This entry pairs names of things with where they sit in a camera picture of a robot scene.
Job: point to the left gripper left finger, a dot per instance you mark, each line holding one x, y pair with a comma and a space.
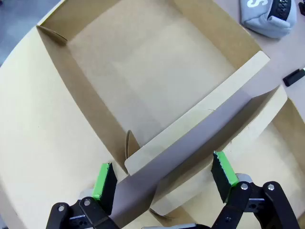
101, 186

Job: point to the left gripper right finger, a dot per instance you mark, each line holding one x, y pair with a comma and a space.
228, 188

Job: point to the black stapler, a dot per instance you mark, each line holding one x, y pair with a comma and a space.
293, 77

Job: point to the grey zipper pouch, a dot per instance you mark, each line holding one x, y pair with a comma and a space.
267, 26

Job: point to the brown cardboard box with lid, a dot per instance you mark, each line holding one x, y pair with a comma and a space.
257, 162
143, 83

